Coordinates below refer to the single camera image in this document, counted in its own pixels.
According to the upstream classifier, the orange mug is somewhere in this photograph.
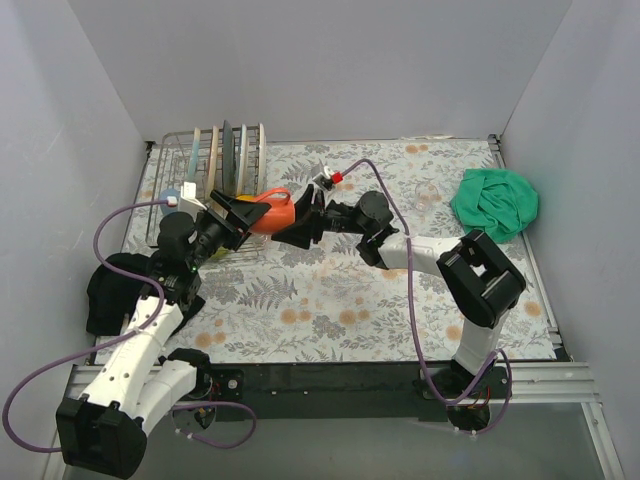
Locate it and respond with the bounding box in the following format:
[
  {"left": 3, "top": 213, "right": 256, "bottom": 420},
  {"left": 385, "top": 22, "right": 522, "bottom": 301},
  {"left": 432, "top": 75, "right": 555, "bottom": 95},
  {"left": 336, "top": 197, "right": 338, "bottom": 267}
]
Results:
[{"left": 250, "top": 187, "right": 295, "bottom": 235}]

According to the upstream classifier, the light blue beige plate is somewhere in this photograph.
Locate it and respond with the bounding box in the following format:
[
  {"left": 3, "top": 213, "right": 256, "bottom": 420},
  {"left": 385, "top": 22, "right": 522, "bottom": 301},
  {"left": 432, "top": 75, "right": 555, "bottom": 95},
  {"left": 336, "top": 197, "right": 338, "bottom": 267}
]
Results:
[{"left": 186, "top": 128, "right": 201, "bottom": 182}]

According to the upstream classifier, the light blue cup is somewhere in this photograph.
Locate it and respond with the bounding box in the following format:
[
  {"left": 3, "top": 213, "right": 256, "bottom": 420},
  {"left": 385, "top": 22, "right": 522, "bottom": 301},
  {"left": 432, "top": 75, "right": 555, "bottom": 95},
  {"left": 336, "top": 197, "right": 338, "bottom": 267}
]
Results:
[{"left": 159, "top": 188, "right": 180, "bottom": 204}]

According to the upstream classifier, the clear plastic glass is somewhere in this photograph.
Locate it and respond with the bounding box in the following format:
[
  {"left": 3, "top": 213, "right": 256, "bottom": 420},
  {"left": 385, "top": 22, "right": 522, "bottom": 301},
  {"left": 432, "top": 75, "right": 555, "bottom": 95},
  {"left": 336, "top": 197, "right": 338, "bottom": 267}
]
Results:
[{"left": 414, "top": 182, "right": 441, "bottom": 212}]

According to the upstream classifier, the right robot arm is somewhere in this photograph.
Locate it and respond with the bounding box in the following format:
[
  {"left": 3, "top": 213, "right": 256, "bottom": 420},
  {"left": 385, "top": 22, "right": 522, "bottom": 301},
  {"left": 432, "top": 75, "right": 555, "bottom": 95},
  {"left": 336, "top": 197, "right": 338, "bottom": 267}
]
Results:
[{"left": 271, "top": 186, "right": 526, "bottom": 404}]

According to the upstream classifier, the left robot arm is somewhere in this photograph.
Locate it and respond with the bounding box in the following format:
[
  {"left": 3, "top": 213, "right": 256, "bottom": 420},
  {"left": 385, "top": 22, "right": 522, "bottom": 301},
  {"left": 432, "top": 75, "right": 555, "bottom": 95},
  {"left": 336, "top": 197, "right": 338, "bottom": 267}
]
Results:
[{"left": 56, "top": 193, "right": 270, "bottom": 479}]

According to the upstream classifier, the lime green bowl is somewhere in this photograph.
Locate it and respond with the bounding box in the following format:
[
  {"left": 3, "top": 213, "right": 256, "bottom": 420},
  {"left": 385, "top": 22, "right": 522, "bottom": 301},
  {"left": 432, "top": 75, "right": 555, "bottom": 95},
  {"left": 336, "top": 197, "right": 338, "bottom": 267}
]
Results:
[{"left": 208, "top": 247, "right": 231, "bottom": 261}]

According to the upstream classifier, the white black striped plate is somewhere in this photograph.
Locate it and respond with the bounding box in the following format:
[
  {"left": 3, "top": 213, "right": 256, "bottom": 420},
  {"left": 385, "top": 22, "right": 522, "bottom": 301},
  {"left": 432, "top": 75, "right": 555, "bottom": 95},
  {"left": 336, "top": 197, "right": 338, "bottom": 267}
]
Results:
[{"left": 256, "top": 123, "right": 266, "bottom": 194}]

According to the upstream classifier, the dark patterned plate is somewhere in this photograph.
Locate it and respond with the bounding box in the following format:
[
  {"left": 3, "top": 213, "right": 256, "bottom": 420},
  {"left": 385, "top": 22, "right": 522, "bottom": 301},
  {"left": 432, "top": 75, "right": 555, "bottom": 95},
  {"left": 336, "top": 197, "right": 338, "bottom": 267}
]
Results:
[{"left": 222, "top": 120, "right": 237, "bottom": 196}]

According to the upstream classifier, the white teal rimmed plate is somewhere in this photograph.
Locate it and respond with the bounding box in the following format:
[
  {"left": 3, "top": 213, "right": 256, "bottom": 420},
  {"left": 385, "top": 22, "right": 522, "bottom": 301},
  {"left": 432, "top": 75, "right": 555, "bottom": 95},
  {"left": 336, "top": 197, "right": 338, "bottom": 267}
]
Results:
[{"left": 236, "top": 124, "right": 248, "bottom": 196}]

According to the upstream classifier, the floral table mat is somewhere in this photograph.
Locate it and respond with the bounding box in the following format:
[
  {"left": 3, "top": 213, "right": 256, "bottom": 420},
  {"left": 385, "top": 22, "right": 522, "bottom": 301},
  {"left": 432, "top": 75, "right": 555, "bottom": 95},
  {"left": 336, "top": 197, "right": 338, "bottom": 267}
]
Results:
[{"left": 93, "top": 139, "right": 559, "bottom": 365}]

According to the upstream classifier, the black cloth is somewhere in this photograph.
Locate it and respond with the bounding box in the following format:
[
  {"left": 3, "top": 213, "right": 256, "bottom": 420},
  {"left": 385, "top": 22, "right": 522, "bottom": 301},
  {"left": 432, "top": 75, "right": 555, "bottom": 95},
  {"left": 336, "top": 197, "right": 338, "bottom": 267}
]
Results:
[{"left": 85, "top": 252, "right": 207, "bottom": 337}]

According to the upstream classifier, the green cloth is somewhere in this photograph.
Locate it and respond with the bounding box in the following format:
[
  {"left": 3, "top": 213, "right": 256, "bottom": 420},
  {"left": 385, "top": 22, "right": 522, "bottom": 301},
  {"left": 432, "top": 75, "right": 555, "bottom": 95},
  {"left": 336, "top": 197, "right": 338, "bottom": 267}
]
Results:
[{"left": 450, "top": 168, "right": 539, "bottom": 244}]

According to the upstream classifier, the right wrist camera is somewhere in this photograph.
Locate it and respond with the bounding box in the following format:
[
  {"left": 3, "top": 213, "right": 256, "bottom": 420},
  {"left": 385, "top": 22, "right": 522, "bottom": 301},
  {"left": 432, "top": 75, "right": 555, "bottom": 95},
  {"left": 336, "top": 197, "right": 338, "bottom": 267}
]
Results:
[{"left": 311, "top": 166, "right": 344, "bottom": 192}]

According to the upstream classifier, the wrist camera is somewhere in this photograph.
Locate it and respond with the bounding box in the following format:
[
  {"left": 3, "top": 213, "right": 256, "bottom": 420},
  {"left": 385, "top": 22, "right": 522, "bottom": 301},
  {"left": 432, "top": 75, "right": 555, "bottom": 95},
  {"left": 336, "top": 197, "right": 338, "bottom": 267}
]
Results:
[
  {"left": 311, "top": 166, "right": 344, "bottom": 192},
  {"left": 161, "top": 181, "right": 205, "bottom": 218}
]

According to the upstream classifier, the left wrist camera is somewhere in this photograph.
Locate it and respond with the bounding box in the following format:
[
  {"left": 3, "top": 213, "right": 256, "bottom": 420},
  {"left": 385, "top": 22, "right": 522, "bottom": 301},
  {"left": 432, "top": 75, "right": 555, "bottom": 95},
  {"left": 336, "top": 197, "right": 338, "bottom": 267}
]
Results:
[{"left": 161, "top": 181, "right": 205, "bottom": 218}]

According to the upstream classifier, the metal wire dish rack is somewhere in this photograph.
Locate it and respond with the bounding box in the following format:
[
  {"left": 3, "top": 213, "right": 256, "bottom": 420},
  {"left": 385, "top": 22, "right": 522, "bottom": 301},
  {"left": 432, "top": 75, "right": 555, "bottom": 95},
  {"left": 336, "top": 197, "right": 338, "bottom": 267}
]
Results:
[{"left": 145, "top": 129, "right": 269, "bottom": 258}]

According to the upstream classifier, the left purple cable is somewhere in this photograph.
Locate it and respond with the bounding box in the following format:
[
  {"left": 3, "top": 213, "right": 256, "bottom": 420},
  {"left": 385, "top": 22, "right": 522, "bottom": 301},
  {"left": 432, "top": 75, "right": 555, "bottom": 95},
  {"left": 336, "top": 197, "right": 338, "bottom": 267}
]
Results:
[{"left": 2, "top": 197, "right": 257, "bottom": 454}]

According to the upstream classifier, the purple cable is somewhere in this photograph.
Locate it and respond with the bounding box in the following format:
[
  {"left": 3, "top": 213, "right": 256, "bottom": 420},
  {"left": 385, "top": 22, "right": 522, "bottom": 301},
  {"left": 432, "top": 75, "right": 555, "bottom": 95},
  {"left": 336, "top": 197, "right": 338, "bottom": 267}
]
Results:
[
  {"left": 332, "top": 159, "right": 514, "bottom": 436},
  {"left": 2, "top": 197, "right": 257, "bottom": 454}
]

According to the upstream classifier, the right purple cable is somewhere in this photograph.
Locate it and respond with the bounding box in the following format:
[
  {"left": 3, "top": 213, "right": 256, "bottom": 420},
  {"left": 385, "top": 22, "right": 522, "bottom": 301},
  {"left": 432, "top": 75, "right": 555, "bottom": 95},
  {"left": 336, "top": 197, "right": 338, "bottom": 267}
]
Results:
[{"left": 332, "top": 159, "right": 514, "bottom": 436}]

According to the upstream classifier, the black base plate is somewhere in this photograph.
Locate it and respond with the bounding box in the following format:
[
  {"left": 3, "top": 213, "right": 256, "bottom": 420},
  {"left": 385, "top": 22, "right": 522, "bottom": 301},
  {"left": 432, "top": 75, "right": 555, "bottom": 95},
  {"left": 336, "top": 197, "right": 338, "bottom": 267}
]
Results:
[{"left": 172, "top": 361, "right": 507, "bottom": 430}]

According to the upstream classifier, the aluminium frame rail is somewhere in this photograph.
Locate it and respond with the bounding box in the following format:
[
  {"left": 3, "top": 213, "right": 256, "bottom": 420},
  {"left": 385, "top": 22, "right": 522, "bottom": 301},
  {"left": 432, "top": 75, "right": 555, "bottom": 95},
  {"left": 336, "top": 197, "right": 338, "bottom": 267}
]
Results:
[{"left": 46, "top": 361, "right": 625, "bottom": 479}]

